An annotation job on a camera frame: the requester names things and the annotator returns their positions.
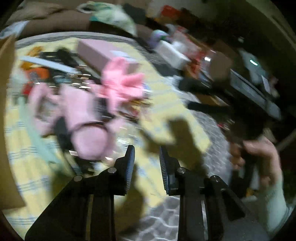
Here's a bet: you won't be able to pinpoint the white tissue box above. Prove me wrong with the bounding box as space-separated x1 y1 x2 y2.
155 40 191 70

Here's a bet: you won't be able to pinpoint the round purple green toy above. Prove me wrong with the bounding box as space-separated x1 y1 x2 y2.
149 30 170 47

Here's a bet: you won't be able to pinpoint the pink rose cloth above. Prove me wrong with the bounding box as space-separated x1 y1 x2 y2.
96 57 146 112

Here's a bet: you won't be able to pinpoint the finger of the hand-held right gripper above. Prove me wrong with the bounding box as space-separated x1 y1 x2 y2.
188 102 233 115
179 77 232 93

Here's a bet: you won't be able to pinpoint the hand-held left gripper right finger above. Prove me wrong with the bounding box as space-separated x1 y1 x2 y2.
159 146 270 241

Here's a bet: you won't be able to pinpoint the brown pillow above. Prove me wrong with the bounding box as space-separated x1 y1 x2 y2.
7 0 63 24

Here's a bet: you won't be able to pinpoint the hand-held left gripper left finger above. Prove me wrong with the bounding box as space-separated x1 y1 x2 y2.
24 145 136 241

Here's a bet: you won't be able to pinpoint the green and white plastic bag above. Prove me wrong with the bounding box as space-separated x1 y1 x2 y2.
77 1 138 36

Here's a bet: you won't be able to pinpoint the brown cardboard box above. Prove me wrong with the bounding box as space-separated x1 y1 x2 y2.
0 35 26 211

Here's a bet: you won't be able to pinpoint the white papers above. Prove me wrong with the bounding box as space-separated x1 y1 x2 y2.
0 21 28 39

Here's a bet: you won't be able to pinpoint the brown sofa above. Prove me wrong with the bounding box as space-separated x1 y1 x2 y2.
5 0 151 40

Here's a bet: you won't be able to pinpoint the orange card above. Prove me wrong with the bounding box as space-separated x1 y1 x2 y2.
23 66 50 81

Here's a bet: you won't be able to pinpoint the pale pink fluffy cloth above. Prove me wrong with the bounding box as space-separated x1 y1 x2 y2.
28 82 116 161

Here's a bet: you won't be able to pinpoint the pile of red snack packets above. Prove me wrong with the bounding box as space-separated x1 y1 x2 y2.
171 25 213 77

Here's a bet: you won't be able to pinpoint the black booklet gold print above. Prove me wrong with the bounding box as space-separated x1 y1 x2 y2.
39 49 79 67

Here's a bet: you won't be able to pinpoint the yellow checked cloth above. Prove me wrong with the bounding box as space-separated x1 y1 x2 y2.
3 37 212 232

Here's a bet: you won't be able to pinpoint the white nail file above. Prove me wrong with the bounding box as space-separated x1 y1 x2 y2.
20 56 77 73

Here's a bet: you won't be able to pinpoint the person's right forearm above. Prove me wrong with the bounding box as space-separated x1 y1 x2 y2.
254 178 295 237

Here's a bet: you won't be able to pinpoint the red packet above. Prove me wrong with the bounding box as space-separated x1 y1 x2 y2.
159 5 183 19

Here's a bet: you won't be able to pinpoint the person's right hand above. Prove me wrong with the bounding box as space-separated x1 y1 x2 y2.
230 138 284 188

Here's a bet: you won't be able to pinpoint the pink box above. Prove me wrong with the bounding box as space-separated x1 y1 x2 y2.
77 39 137 72

